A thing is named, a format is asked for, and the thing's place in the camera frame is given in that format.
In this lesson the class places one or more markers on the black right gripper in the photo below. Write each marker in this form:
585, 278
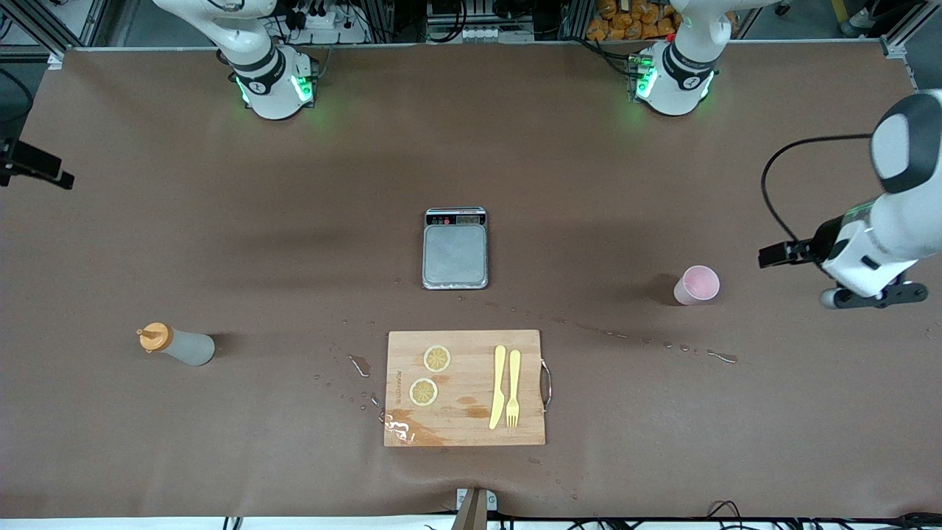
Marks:
26, 163

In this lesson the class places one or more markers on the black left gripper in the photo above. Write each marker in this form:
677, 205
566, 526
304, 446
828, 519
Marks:
818, 246

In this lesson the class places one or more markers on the pink plastic cup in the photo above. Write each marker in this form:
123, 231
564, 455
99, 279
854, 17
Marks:
697, 285

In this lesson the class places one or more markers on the grey sauce bottle orange cap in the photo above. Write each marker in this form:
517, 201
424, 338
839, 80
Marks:
184, 347

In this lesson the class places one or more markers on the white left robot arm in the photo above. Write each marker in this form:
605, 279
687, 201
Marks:
677, 81

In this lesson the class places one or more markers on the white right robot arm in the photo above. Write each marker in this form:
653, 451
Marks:
268, 96

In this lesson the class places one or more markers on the brown table mat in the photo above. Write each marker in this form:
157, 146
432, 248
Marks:
662, 442

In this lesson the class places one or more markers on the orange snack packets pile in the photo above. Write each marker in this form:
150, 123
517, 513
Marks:
625, 22

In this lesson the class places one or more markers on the yellow plastic fork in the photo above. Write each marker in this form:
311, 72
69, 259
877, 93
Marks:
514, 375

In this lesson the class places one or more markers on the yellow plastic knife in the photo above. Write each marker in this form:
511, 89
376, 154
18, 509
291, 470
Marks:
499, 383

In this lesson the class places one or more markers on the silver digital kitchen scale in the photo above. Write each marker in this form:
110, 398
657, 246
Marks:
455, 254

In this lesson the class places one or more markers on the lemon slice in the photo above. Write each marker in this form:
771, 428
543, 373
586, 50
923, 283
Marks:
423, 391
437, 358

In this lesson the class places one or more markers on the wooden cutting board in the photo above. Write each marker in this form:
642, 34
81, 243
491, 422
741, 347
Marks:
464, 427

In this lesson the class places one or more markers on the white socket box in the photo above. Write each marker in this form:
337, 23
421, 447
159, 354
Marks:
478, 33

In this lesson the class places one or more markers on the aluminium frame profile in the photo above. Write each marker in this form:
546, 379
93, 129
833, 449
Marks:
44, 33
907, 29

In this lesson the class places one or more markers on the camera mount post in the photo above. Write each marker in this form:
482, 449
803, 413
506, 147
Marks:
475, 511

